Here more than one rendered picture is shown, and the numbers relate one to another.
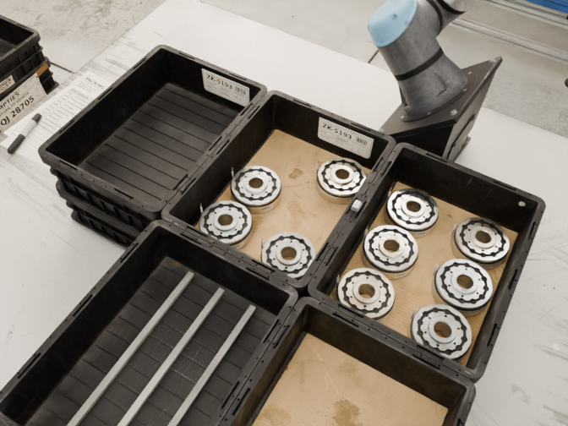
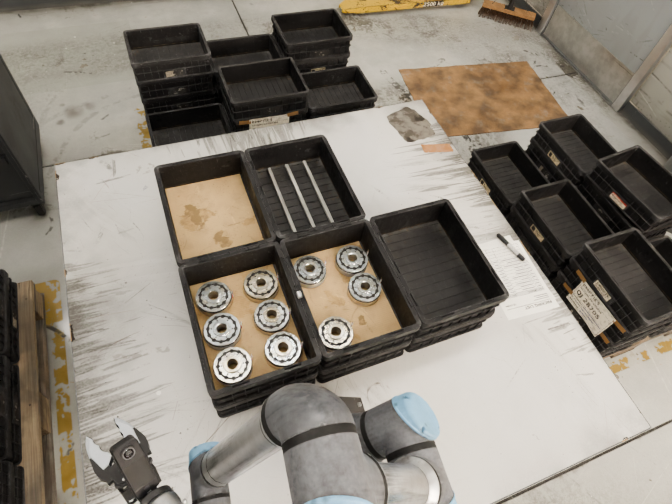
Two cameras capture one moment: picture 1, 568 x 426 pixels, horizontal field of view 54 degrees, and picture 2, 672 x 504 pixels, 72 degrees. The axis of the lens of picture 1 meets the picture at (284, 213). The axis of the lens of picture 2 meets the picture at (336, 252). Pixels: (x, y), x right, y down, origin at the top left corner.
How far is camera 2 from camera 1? 1.23 m
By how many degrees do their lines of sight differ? 60
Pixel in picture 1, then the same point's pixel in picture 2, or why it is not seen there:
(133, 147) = (442, 260)
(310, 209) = (331, 308)
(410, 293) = (244, 310)
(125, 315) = (338, 204)
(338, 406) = (230, 242)
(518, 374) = (169, 358)
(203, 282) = not seen: hidden behind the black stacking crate
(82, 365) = (328, 181)
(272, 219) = (340, 286)
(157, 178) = (410, 257)
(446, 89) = not seen: hidden behind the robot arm
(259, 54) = (523, 431)
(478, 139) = not seen: outside the picture
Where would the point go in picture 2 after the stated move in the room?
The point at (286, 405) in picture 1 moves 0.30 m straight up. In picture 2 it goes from (249, 227) to (243, 163)
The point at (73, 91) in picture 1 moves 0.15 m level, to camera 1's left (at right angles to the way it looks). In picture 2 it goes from (540, 287) to (557, 262)
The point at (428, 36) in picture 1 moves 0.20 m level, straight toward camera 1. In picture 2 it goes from (379, 425) to (330, 353)
